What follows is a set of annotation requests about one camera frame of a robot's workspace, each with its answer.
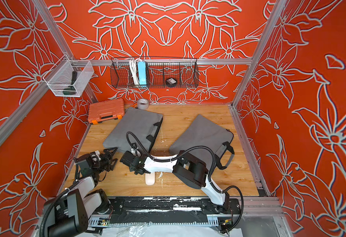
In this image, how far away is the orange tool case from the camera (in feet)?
3.57

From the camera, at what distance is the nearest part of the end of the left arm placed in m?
0.68

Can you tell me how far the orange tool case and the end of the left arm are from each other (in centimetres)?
31
